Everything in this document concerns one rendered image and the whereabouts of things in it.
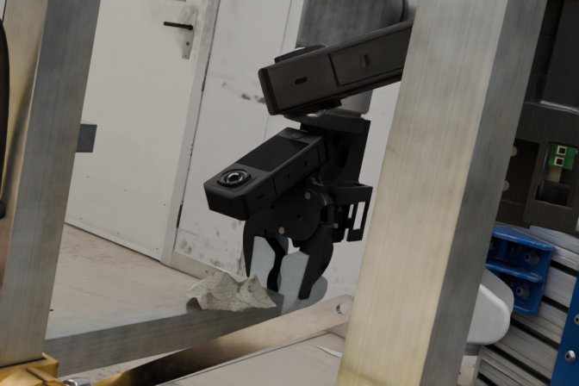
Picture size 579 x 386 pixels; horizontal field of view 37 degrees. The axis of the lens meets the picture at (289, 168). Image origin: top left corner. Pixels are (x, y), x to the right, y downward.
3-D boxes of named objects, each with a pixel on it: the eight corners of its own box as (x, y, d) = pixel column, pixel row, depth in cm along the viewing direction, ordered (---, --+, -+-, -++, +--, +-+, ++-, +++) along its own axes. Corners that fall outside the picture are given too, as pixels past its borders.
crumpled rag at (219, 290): (227, 279, 77) (232, 254, 77) (286, 305, 73) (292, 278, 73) (156, 290, 70) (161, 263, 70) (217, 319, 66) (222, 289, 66)
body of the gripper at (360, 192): (363, 248, 80) (389, 121, 79) (309, 256, 74) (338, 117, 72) (298, 226, 85) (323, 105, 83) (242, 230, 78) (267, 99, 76)
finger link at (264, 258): (301, 330, 83) (320, 237, 81) (262, 339, 78) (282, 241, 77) (276, 319, 84) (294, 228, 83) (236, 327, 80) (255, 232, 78)
